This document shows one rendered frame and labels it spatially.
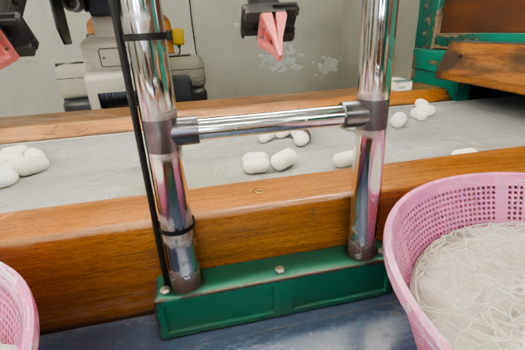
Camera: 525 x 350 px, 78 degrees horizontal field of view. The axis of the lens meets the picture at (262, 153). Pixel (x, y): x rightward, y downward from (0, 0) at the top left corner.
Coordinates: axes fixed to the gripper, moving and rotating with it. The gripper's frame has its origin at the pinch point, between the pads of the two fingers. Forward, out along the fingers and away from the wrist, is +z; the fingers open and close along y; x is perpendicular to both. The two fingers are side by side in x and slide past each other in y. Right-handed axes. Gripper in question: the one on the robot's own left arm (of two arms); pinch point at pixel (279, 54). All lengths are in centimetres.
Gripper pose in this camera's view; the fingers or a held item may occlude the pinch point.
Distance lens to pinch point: 57.5
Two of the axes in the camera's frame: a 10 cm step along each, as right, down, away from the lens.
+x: -1.0, 4.9, 8.7
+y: 9.8, -1.2, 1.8
